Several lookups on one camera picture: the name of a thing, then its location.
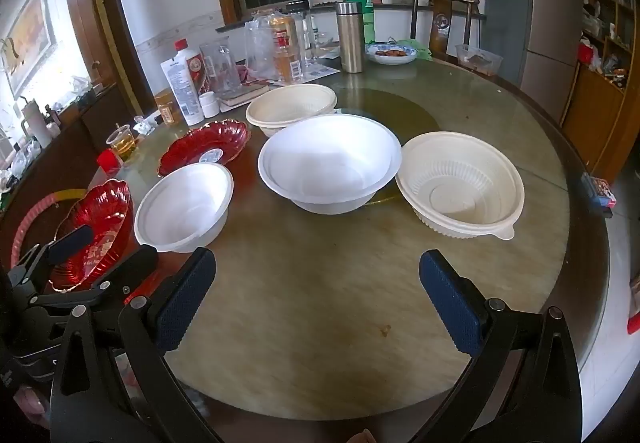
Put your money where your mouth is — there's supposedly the white paper sheet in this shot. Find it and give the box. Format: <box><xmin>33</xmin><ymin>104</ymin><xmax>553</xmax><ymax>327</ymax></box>
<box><xmin>300</xmin><ymin>58</ymin><xmax>343</xmax><ymax>78</ymax></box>

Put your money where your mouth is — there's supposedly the large white bowl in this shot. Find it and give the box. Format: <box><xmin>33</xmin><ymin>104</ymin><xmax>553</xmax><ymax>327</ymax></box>
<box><xmin>257</xmin><ymin>114</ymin><xmax>403</xmax><ymax>215</ymax></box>

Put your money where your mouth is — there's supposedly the wooden chair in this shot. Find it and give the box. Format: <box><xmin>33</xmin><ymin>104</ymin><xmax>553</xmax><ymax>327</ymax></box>
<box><xmin>409</xmin><ymin>0</ymin><xmax>488</xmax><ymax>58</ymax></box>

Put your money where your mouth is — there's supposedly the cream ribbed bowl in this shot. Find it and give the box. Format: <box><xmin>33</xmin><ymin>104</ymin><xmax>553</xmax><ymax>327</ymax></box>
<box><xmin>395</xmin><ymin>132</ymin><xmax>526</xmax><ymax>241</ymax></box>
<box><xmin>246</xmin><ymin>83</ymin><xmax>337</xmax><ymax>131</ymax></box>

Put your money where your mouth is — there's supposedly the white tumbler with handle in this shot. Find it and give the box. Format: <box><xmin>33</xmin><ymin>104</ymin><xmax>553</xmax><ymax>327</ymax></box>
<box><xmin>20</xmin><ymin>98</ymin><xmax>53</xmax><ymax>148</ymax></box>

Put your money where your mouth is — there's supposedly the green plastic bag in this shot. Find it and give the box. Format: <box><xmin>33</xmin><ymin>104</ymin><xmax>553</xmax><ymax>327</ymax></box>
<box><xmin>395</xmin><ymin>39</ymin><xmax>433</xmax><ymax>61</ymax></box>

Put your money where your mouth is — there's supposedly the clear bag of bottles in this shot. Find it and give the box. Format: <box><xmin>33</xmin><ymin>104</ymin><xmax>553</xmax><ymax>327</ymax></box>
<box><xmin>244</xmin><ymin>9</ymin><xmax>313</xmax><ymax>84</ymax></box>

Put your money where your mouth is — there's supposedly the dark wooden sideboard cabinet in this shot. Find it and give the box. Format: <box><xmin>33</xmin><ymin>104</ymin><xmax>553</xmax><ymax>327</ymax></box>
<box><xmin>0</xmin><ymin>83</ymin><xmax>138</xmax><ymax>224</ymax></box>

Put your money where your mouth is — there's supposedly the small white jar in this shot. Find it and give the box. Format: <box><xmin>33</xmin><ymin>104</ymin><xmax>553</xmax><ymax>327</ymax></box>
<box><xmin>199</xmin><ymin>91</ymin><xmax>221</xmax><ymax>118</ymax></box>

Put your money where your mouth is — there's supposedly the multicoloured hula hoop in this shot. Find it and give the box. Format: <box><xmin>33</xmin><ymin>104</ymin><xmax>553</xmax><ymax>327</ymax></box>
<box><xmin>10</xmin><ymin>189</ymin><xmax>91</xmax><ymax>269</ymax></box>

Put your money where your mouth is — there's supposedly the blue and white plate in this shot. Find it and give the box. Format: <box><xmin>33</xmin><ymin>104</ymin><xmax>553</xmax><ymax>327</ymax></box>
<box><xmin>366</xmin><ymin>43</ymin><xmax>418</xmax><ymax>66</ymax></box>

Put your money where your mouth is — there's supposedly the grey refrigerator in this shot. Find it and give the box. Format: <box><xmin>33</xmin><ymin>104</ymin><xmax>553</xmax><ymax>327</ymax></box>
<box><xmin>480</xmin><ymin>0</ymin><xmax>586</xmax><ymax>96</ymax></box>

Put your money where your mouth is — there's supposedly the small white bowl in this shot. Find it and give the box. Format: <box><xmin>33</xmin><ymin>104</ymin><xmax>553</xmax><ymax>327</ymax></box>
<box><xmin>134</xmin><ymin>163</ymin><xmax>235</xmax><ymax>254</ymax></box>

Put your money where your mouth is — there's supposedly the white bottle with red cap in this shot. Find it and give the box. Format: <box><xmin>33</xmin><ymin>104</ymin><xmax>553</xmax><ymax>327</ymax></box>
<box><xmin>172</xmin><ymin>39</ymin><xmax>208</xmax><ymax>94</ymax></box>

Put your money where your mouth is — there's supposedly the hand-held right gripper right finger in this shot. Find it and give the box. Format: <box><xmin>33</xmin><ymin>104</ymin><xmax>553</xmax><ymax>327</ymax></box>
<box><xmin>419</xmin><ymin>249</ymin><xmax>584</xmax><ymax>443</ymax></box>

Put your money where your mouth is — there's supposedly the red scalloped plate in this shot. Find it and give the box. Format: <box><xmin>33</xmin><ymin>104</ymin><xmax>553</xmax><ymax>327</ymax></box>
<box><xmin>158</xmin><ymin>119</ymin><xmax>252</xmax><ymax>177</ymax></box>
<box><xmin>47</xmin><ymin>179</ymin><xmax>135</xmax><ymax>294</ymax></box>

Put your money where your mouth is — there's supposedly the glass mug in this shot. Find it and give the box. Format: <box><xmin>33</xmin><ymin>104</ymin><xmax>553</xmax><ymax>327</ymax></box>
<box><xmin>200</xmin><ymin>37</ymin><xmax>243</xmax><ymax>96</ymax></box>

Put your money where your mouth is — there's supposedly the small card box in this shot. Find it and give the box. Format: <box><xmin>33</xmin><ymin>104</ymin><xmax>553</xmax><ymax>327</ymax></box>
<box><xmin>580</xmin><ymin>173</ymin><xmax>616</xmax><ymax>218</ymax></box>

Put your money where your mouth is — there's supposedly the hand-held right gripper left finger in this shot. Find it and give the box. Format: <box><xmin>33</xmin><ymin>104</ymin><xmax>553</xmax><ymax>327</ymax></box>
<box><xmin>49</xmin><ymin>247</ymin><xmax>226</xmax><ymax>443</ymax></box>

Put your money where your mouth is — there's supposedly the wooden shelf unit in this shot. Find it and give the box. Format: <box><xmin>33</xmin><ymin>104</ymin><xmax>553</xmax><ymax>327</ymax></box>
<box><xmin>560</xmin><ymin>0</ymin><xmax>640</xmax><ymax>184</ymax></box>

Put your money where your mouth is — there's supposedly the white lotion tube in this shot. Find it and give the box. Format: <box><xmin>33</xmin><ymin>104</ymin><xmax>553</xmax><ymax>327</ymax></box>
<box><xmin>160</xmin><ymin>58</ymin><xmax>206</xmax><ymax>127</ymax></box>

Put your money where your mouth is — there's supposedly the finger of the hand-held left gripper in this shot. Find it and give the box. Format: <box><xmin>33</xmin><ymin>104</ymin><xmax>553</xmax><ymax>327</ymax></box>
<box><xmin>9</xmin><ymin>225</ymin><xmax>97</xmax><ymax>285</ymax></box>
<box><xmin>27</xmin><ymin>244</ymin><xmax>159</xmax><ymax>310</ymax></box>

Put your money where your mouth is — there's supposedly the brown book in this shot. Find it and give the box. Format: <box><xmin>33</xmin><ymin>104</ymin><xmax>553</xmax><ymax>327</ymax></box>
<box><xmin>220</xmin><ymin>82</ymin><xmax>271</xmax><ymax>107</ymax></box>

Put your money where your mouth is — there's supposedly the clear plastic food container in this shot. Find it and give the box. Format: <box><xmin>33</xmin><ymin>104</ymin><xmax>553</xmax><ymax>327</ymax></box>
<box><xmin>455</xmin><ymin>44</ymin><xmax>503</xmax><ymax>75</ymax></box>

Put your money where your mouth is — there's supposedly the small red cup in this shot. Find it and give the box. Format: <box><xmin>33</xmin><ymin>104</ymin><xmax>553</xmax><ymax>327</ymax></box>
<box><xmin>96</xmin><ymin>149</ymin><xmax>124</xmax><ymax>174</ymax></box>

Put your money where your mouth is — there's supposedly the glass cup of tea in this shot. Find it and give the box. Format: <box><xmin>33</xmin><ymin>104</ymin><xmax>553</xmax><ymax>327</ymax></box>
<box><xmin>106</xmin><ymin>124</ymin><xmax>137</xmax><ymax>162</ymax></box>

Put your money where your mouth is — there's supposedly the steel thermos flask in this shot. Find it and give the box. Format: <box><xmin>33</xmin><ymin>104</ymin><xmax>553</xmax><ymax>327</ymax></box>
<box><xmin>335</xmin><ymin>0</ymin><xmax>366</xmax><ymax>74</ymax></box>

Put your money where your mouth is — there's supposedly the framed wall painting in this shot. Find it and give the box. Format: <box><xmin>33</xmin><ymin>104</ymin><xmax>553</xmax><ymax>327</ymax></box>
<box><xmin>0</xmin><ymin>0</ymin><xmax>58</xmax><ymax>101</ymax></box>

